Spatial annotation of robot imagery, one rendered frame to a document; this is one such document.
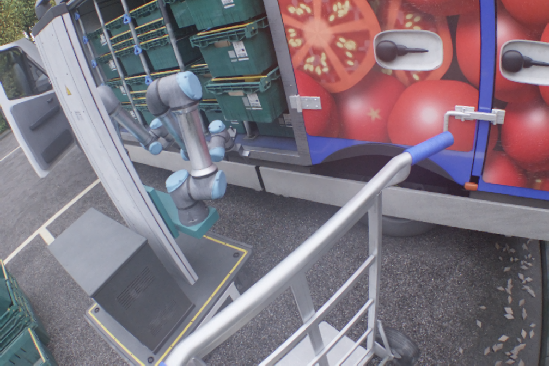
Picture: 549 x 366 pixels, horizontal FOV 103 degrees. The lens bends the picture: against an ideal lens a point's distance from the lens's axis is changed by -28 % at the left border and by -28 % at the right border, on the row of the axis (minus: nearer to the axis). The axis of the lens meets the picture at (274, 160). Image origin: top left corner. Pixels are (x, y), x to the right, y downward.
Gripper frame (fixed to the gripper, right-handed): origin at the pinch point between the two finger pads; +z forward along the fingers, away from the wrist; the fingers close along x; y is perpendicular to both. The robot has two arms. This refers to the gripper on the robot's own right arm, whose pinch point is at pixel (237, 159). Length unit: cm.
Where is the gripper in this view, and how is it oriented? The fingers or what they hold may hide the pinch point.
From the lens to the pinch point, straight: 170.3
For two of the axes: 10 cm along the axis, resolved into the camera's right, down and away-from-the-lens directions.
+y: -3.1, 8.4, -4.4
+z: 2.5, 5.2, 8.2
